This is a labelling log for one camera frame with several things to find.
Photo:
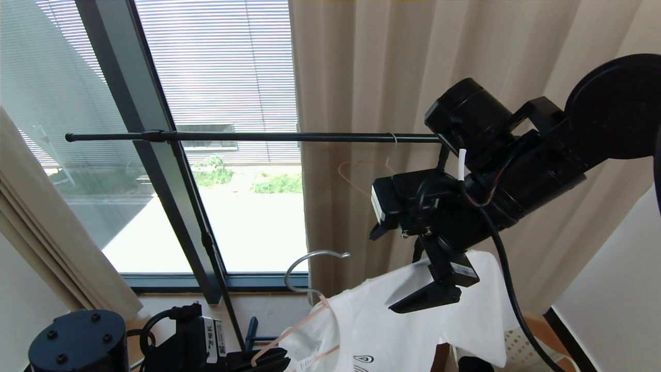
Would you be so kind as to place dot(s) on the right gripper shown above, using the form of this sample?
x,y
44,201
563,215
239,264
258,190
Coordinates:
x,y
506,196

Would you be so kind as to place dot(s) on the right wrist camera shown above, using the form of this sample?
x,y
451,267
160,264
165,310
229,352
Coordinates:
x,y
397,201

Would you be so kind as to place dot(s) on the pink clothes hanger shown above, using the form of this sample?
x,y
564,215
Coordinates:
x,y
356,161
287,271

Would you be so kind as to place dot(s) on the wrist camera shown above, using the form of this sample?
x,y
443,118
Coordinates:
x,y
191,336
397,201

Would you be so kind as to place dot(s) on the window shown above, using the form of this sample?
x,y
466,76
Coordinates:
x,y
232,62

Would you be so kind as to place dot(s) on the white printed t-shirt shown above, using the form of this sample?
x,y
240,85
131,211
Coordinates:
x,y
387,330

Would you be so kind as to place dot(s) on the black shorts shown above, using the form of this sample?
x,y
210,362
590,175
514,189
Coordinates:
x,y
475,366

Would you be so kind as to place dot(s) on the beige curtain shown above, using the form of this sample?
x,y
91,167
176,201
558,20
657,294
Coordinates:
x,y
361,77
51,232

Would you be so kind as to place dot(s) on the black clothes rack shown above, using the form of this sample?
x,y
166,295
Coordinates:
x,y
258,137

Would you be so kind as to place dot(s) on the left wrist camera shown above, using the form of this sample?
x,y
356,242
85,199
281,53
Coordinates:
x,y
191,336

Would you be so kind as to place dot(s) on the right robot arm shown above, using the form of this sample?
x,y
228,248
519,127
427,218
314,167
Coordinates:
x,y
614,108

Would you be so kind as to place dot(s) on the white laundry basket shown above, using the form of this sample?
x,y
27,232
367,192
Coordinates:
x,y
516,346

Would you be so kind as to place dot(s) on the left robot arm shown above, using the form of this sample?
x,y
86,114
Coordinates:
x,y
77,341

